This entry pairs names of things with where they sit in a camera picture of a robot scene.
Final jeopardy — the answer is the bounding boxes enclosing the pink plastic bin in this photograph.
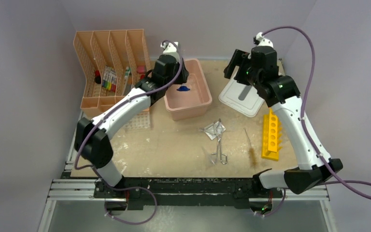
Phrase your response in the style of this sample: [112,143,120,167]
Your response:
[164,58,213,121]

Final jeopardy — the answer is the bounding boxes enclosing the clear acrylic tube rack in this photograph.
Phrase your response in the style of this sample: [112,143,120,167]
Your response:
[124,111,151,131]

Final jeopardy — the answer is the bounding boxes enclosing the yellow test tube rack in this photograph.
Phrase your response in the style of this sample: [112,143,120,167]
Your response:
[261,108,282,161]

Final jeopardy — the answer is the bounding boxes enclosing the metal crucible tongs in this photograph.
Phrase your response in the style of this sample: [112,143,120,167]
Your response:
[210,118,228,165]

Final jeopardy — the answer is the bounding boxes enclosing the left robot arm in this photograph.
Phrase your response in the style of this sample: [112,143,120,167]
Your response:
[74,54,188,198]

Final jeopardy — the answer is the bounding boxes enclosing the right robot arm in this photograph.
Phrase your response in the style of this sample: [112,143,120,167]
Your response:
[224,46,343,197]

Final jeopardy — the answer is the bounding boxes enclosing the white plastic lid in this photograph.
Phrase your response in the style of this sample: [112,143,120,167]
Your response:
[218,78,264,117]

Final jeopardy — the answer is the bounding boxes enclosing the pink box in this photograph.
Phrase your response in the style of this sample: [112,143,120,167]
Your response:
[137,66,147,74]

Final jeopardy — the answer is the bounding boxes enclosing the green capped tube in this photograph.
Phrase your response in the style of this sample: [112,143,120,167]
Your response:
[122,66,131,95]

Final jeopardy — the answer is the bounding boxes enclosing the clear plastic bag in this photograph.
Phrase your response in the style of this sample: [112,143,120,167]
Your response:
[199,120,226,141]

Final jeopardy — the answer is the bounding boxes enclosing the peach desk organizer rack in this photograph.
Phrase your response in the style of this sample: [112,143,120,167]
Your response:
[73,29,151,118]

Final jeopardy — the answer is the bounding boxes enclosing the coloured marker pack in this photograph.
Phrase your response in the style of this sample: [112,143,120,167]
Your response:
[102,66,117,93]

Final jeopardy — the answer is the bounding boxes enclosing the red black bottle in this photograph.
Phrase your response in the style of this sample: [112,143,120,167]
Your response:
[94,70,102,84]

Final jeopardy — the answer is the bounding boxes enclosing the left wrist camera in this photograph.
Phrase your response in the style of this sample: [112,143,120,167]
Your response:
[160,41,179,54]

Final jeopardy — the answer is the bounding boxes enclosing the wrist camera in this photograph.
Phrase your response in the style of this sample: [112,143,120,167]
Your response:
[160,41,179,54]
[253,32,273,48]

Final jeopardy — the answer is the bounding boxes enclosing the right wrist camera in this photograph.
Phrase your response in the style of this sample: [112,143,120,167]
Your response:
[253,32,273,48]

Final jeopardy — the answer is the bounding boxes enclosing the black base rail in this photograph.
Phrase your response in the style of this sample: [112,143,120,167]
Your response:
[94,175,283,211]

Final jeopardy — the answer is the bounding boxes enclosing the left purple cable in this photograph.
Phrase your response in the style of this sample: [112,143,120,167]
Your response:
[73,40,184,170]

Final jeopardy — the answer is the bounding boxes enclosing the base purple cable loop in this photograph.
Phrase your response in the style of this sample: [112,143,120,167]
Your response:
[103,184,159,225]

